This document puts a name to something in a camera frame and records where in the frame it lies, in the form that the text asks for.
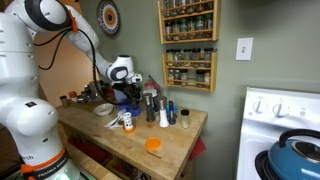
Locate decorative wall plate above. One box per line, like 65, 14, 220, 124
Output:
96, 0, 121, 36

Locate white electric stove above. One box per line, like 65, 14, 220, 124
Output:
236, 87, 320, 180

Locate glass spice jar dark lid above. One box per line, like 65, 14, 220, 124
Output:
173, 49, 183, 67
166, 49, 174, 67
203, 47, 214, 68
182, 48, 193, 67
191, 48, 202, 68

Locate white salt grinder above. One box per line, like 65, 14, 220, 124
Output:
157, 96, 170, 129

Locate big jar with red lid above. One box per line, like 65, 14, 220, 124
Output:
68, 90, 79, 104

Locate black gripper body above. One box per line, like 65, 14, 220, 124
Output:
111, 81, 143, 96

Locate blue kettle with black handle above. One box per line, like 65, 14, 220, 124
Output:
266, 129, 320, 180

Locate white jar with red lid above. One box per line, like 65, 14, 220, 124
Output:
143, 81, 159, 111

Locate wooden spice rack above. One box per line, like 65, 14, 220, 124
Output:
161, 49, 218, 93
157, 0, 220, 45

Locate red cloth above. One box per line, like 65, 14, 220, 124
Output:
189, 136, 208, 162

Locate white light switch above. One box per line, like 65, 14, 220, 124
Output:
235, 37, 254, 62

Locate white ceramic bowl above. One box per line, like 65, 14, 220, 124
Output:
92, 102, 115, 117

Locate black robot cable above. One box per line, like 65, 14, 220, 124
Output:
33, 28, 124, 106

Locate loose orange plastic lid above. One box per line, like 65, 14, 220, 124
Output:
144, 137, 162, 152

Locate glass jar with black lid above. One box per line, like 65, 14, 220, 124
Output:
180, 108, 191, 130

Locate dark pepper grinder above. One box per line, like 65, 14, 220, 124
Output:
142, 93, 157, 123

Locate blue slim bottle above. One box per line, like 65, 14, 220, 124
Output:
167, 100, 177, 126

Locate spice shaker with orange cap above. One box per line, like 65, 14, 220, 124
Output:
121, 111, 137, 134

